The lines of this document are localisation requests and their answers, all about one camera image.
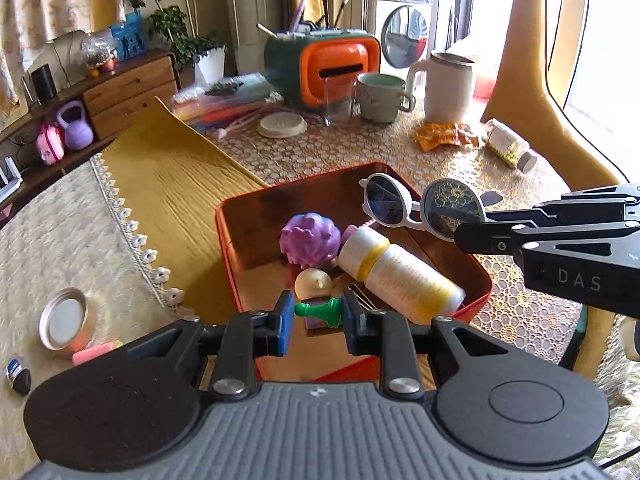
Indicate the black cylinder speaker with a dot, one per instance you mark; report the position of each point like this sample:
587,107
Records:
45,82

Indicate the white round sunglasses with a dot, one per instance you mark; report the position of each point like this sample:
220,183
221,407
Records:
387,200

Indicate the white router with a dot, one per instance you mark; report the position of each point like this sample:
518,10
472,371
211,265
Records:
9,180

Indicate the mustard yellow table runner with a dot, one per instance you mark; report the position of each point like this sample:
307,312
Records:
170,195

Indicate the pink white stick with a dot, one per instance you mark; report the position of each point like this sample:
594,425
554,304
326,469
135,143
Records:
239,124

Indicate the washing machine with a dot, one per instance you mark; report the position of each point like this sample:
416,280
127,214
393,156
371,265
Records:
400,25

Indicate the blue printed box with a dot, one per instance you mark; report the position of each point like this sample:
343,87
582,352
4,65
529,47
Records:
129,37

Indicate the red metal box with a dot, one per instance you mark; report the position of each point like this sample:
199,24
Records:
260,220

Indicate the purple kettlebell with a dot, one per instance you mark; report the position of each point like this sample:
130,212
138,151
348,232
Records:
76,132

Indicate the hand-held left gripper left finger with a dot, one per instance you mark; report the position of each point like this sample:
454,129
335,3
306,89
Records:
285,322

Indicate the yellow chair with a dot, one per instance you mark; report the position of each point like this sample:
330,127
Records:
525,60

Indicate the purple knobbly toy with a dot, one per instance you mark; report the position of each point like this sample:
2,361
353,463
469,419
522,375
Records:
310,240

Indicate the pink eraser stick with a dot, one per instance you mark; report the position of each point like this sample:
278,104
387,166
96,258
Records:
95,352

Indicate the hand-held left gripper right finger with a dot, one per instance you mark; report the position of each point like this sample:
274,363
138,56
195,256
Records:
352,322

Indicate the clear wrapped ornament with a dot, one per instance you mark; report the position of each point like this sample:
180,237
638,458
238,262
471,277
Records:
97,52

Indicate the small blue black object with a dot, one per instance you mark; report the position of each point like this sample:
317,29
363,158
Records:
19,376

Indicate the pink toy case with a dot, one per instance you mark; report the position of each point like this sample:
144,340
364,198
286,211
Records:
50,145

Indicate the white lidded mug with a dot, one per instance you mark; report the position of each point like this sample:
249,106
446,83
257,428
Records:
450,90

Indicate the white plant pot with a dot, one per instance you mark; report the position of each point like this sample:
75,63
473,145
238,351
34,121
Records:
210,66

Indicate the white round coaster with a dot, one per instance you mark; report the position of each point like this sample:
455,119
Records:
281,125

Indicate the green leafy plant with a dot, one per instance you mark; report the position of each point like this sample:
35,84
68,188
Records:
170,25

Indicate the gold glitter bottle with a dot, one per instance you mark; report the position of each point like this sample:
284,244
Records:
507,144

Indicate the purple pen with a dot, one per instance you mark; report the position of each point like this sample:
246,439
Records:
298,14

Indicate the wooden sideboard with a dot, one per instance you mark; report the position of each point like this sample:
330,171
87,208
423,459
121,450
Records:
130,92

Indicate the beige curtain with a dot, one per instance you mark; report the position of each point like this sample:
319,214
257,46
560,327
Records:
265,5

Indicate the green mug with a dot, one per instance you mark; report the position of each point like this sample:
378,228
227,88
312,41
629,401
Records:
380,100

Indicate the clear drinking glass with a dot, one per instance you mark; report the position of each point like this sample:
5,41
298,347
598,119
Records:
339,107

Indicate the green chess pawn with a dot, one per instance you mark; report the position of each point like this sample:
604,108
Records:
312,308

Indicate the stack of plastic pouches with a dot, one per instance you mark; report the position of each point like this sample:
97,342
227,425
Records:
220,97

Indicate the green orange desk organizer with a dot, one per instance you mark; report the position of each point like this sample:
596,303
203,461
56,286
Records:
335,55

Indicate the cream garlic toy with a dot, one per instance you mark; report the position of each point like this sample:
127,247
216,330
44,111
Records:
312,284

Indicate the orange snack packet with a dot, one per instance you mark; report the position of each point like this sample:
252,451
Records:
440,136

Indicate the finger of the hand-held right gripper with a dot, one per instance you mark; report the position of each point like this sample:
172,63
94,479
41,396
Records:
575,210
487,240

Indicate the white yellow plastic bottle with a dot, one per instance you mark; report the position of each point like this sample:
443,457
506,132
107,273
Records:
400,275

